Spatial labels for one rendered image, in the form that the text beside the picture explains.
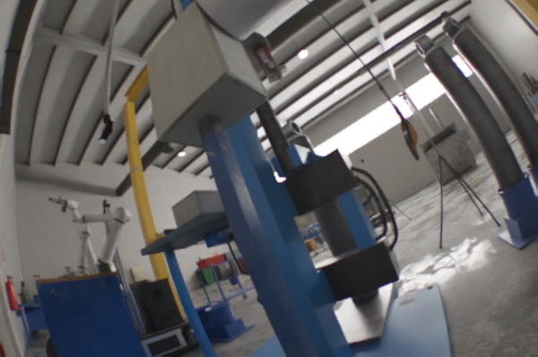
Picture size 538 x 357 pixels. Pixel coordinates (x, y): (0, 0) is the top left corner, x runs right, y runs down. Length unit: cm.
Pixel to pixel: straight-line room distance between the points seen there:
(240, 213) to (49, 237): 1127
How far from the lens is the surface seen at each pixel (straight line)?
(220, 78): 59
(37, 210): 1196
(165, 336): 264
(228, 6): 77
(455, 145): 914
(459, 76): 188
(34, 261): 1142
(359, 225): 109
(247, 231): 56
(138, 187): 380
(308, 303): 101
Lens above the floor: 79
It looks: 21 degrees up
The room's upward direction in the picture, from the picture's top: 24 degrees counter-clockwise
